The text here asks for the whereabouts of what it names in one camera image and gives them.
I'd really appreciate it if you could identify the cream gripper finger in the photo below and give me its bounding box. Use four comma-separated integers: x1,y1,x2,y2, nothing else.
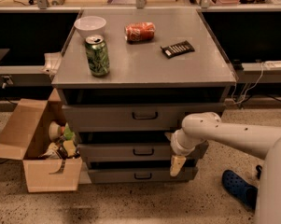
170,166,180,177

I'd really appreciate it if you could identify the grey drawer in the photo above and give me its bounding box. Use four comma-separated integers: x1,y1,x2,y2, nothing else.
63,103,225,133
76,141,210,163
88,167,198,184

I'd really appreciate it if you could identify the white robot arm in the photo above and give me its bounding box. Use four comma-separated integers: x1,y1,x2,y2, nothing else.
166,112,281,224

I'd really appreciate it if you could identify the grey top drawer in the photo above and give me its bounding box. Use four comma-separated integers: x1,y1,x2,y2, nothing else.
63,103,225,133

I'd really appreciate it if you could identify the grey bottom drawer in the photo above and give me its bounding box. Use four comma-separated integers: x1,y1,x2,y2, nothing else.
88,167,198,184

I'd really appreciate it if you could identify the grey drawer cabinet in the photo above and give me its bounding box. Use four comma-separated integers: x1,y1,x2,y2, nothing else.
52,8,236,182

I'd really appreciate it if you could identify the blue clog shoe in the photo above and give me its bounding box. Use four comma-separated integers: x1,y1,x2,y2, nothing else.
221,170,258,210

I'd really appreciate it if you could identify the black stick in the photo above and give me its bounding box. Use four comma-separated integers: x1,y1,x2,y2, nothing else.
256,165,262,179

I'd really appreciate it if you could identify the green item in box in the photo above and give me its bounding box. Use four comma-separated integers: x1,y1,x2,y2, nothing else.
63,124,76,140

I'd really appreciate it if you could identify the dark snack bar packet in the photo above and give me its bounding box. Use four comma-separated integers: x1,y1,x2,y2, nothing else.
161,40,194,59

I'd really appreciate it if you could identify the cardboard box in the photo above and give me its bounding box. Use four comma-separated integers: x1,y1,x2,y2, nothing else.
0,91,82,193

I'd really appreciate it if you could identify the white cup in box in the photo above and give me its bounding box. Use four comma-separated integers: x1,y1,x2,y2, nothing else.
49,121,64,141

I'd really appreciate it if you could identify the green soda can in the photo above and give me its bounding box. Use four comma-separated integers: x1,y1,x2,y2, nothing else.
85,35,109,77

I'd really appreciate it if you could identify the red soda can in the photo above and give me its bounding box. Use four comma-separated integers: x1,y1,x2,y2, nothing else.
124,21,155,42

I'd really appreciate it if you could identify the white power strip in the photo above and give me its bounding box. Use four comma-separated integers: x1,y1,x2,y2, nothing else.
263,61,281,70

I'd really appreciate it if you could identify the white bowl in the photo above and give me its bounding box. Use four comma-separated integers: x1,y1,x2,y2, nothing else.
74,16,106,38

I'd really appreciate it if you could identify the white cable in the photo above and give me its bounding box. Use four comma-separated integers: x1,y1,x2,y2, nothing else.
232,63,266,105

